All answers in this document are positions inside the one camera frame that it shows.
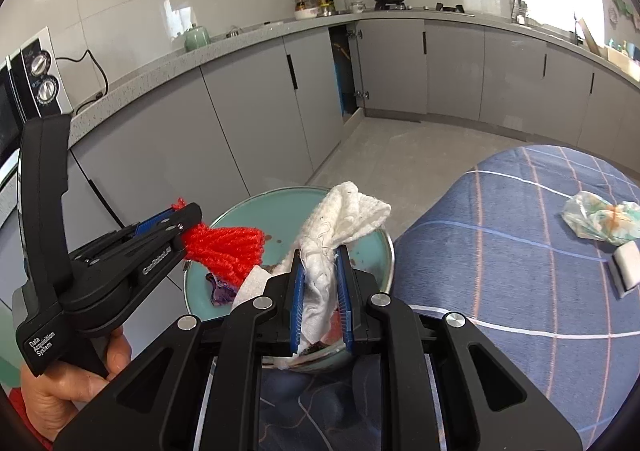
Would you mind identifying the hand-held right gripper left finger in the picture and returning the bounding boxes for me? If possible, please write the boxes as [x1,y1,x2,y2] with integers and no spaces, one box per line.
[52,247,307,451]

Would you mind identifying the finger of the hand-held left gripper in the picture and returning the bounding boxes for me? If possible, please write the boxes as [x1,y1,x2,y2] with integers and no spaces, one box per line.
[72,202,203,263]
[117,231,190,294]

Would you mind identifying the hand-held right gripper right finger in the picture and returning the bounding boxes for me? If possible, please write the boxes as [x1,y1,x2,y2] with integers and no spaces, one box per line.
[336,245,583,451]

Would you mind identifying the red yarn bundle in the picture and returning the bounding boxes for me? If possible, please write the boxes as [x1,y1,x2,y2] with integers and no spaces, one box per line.
[172,197,266,284]

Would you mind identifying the white knitted cloth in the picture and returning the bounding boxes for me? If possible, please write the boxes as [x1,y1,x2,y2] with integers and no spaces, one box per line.
[232,181,392,372]

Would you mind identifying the teal round bin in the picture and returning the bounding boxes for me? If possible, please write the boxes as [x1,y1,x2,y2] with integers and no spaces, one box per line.
[182,186,396,372]

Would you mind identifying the person's left hand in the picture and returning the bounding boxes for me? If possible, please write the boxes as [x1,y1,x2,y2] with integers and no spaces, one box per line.
[19,323,134,442]

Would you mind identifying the purple foil wrapper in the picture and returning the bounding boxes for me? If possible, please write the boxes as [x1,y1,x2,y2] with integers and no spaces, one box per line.
[206,272,238,307]

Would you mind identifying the grey base cabinets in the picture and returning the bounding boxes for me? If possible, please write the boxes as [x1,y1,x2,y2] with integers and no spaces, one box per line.
[0,13,640,332]

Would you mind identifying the white microwave oven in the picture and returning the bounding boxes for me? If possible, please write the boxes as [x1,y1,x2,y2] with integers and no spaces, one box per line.
[0,26,73,162]

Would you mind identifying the green ceramic teapot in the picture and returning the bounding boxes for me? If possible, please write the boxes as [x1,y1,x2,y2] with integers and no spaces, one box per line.
[182,23,211,53]

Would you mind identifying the green white plastic bag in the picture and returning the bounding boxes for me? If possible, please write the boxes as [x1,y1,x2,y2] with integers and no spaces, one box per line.
[561,190,640,246]

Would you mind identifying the white sponge block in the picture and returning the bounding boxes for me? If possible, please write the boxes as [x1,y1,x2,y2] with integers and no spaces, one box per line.
[611,241,640,299]

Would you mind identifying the black gas stove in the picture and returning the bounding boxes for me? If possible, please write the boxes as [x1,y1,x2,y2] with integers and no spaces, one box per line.
[372,2,476,14]

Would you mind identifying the leaning grey tray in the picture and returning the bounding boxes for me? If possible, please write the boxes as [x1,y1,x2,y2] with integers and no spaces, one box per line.
[577,18,608,56]

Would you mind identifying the white plastic basin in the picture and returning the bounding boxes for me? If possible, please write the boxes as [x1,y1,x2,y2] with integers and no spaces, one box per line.
[602,45,640,79]

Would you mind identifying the green hanging cloth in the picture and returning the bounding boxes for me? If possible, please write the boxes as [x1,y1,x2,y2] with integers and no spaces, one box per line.
[607,0,640,29]

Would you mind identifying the black power cable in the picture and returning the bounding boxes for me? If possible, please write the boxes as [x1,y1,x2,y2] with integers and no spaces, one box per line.
[55,49,109,116]

